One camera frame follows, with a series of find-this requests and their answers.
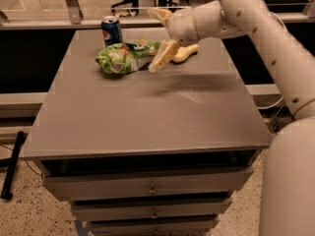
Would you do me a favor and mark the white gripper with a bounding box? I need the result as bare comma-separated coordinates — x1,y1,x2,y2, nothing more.
148,7,199,73

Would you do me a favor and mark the green rice chip bag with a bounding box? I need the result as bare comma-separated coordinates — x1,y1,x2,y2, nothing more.
95,38,160,75

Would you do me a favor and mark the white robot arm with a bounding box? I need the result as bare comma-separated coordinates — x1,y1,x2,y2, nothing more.
148,0,315,236

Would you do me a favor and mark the blue pepsi can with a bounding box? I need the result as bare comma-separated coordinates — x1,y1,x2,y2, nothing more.
101,16,123,45

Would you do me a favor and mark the yellow sponge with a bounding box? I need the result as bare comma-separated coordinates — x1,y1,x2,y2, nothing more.
171,44,199,64

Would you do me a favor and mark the grey drawer cabinet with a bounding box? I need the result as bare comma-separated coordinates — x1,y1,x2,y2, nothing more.
21,30,271,236

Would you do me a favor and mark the black bar on floor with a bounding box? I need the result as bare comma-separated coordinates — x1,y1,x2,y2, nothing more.
0,131,26,201

